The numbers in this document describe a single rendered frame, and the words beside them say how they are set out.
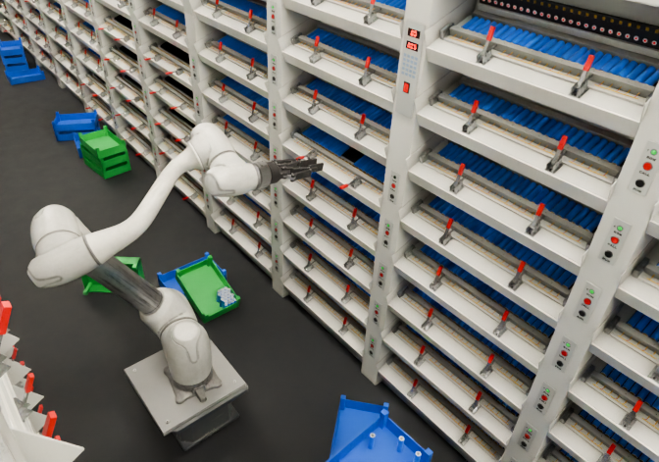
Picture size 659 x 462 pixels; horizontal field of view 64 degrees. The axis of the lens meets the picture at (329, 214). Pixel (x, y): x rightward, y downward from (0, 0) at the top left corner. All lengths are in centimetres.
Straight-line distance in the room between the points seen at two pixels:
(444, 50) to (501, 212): 49
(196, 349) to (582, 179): 138
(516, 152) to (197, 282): 185
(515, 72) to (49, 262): 136
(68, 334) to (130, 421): 62
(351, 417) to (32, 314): 164
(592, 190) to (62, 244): 144
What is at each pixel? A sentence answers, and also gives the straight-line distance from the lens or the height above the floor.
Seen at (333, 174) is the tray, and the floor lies 91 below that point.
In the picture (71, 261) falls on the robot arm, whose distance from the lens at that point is 168.
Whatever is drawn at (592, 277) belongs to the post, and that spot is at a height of 109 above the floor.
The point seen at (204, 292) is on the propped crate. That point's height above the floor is 5.
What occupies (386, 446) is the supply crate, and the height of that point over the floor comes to 40.
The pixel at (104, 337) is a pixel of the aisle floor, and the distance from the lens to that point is 278.
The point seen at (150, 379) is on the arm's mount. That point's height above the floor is 23.
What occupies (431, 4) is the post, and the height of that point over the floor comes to 162.
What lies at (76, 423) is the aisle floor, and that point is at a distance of 251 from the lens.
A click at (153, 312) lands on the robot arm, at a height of 49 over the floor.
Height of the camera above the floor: 195
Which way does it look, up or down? 35 degrees down
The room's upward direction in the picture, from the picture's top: 3 degrees clockwise
